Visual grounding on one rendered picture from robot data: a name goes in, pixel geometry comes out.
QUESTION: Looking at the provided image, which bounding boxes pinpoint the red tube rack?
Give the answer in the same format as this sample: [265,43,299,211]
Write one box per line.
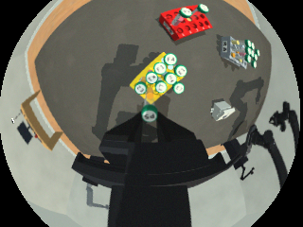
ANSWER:
[159,8,212,41]

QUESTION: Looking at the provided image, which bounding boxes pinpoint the test tube with pink liquid and green-white cap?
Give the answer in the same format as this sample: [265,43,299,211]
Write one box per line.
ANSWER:
[253,49,259,56]

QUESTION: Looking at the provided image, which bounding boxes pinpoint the yellow tube rack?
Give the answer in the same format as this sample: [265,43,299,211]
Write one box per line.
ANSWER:
[130,52,183,101]

